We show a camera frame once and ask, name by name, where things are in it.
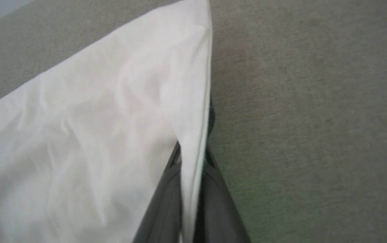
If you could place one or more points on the grey fabric sofa surface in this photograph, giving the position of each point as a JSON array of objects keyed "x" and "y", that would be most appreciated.
[{"x": 314, "y": 101}]

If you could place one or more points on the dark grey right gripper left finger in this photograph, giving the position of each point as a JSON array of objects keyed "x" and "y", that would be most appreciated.
[{"x": 166, "y": 209}]

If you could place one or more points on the white and black garment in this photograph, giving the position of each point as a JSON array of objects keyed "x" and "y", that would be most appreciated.
[{"x": 78, "y": 135}]

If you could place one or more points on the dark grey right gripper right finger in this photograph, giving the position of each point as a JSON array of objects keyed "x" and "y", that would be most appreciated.
[{"x": 217, "y": 209}]

